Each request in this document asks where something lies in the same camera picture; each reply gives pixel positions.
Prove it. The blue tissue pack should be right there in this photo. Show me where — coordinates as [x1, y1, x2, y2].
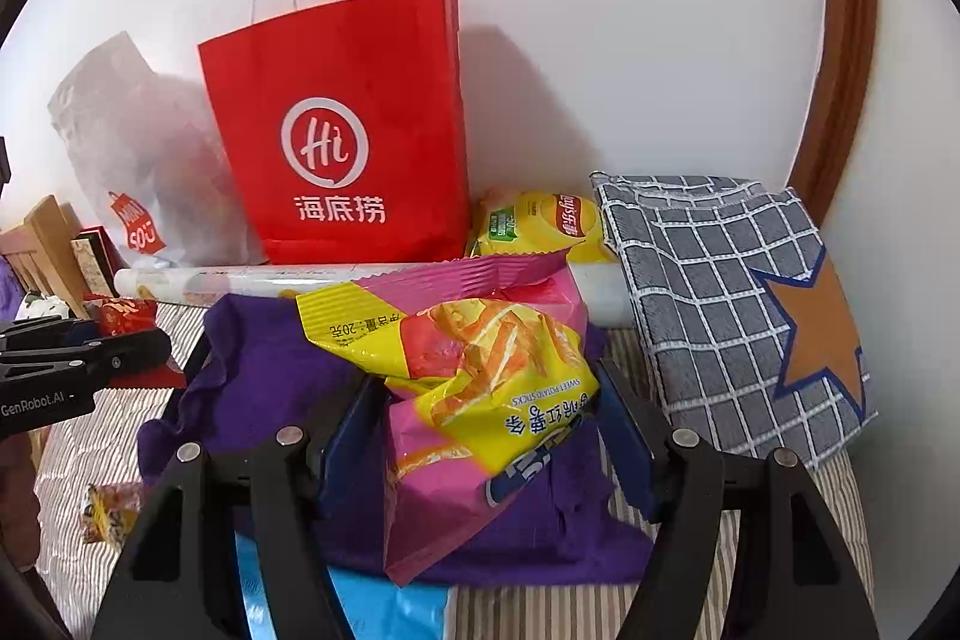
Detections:
[232, 527, 451, 640]

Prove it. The red patterned book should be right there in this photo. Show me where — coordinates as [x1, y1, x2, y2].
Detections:
[71, 225, 115, 300]

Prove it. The red paper bag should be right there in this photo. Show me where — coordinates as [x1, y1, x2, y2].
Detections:
[199, 0, 470, 266]

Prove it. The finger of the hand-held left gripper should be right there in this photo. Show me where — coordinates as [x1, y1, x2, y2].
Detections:
[0, 328, 173, 390]
[0, 317, 104, 353]

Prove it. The brown wooden door frame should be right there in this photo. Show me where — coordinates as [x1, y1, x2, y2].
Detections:
[787, 0, 880, 208]

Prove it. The dark cloth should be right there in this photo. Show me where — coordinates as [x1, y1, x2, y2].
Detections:
[0, 430, 40, 570]

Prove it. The striped mattress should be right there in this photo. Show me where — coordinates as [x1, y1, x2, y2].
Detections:
[34, 325, 878, 640]

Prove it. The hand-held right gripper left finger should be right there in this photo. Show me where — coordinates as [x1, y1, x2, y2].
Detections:
[90, 374, 391, 640]

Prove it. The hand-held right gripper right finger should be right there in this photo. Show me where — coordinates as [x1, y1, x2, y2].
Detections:
[596, 355, 878, 640]

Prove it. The white plastic bag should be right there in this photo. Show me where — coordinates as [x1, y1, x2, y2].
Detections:
[46, 31, 263, 270]

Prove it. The wooden nightstand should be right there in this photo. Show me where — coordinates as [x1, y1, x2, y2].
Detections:
[0, 194, 98, 319]

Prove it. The yellow chip bag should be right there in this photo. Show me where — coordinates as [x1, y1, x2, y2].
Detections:
[466, 188, 620, 262]

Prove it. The small yellow snack packet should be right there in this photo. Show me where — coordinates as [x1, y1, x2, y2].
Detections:
[81, 482, 145, 545]

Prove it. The purple towel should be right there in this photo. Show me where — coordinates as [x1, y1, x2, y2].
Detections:
[137, 295, 657, 588]

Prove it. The red snack packet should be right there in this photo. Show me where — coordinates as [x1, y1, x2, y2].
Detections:
[96, 297, 188, 390]

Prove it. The pink yellow snack packet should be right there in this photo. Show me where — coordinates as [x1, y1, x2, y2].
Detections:
[295, 250, 601, 587]

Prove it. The grey plaid star cushion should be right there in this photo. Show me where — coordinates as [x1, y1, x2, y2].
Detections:
[589, 171, 878, 468]

